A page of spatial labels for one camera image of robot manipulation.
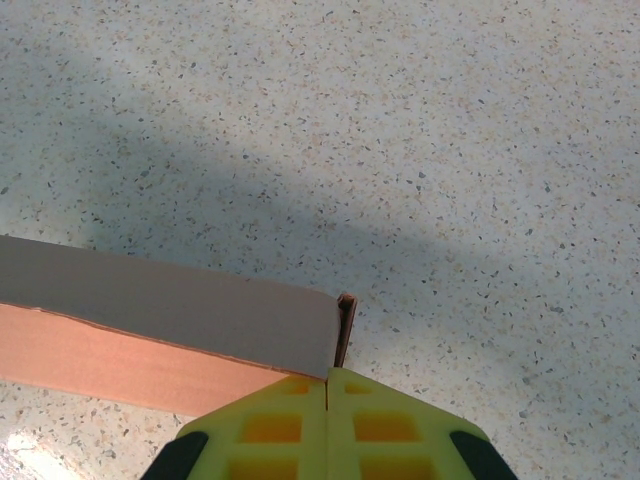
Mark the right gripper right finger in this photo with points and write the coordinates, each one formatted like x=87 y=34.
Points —
x=430 y=445

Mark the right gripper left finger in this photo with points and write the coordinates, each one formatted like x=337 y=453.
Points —
x=225 y=445

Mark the orange cardboard paper box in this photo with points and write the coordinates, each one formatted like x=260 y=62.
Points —
x=150 y=310

